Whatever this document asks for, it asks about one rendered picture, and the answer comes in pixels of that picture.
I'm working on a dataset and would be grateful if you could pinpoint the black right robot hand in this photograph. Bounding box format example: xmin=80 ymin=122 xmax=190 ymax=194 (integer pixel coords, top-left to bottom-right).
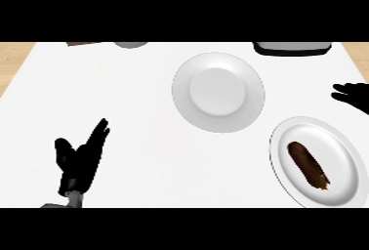
xmin=330 ymin=82 xmax=369 ymax=115

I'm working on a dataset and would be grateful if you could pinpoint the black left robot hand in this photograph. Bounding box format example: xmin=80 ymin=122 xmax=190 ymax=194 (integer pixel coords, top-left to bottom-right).
xmin=53 ymin=118 xmax=111 ymax=198

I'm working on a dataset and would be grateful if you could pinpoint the white oval plate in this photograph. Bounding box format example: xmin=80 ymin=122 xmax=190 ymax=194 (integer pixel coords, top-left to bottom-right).
xmin=268 ymin=115 xmax=369 ymax=208

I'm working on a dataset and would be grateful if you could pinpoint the brown sweet potato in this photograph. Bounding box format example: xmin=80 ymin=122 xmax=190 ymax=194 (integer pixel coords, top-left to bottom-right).
xmin=285 ymin=141 xmax=332 ymax=191

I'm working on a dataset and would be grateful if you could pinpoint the white round plate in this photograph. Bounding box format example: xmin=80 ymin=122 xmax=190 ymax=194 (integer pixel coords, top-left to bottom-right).
xmin=170 ymin=52 xmax=267 ymax=134

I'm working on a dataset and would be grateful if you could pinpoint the black and grey appliance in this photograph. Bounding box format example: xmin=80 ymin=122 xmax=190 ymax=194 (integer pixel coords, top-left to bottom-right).
xmin=252 ymin=41 xmax=333 ymax=58

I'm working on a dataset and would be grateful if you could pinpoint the brown flat object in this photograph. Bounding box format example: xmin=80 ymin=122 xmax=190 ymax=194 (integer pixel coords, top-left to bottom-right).
xmin=65 ymin=41 xmax=103 ymax=47

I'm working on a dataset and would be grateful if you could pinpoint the grey round object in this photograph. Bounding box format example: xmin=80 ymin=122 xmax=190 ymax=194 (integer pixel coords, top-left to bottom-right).
xmin=112 ymin=41 xmax=150 ymax=50

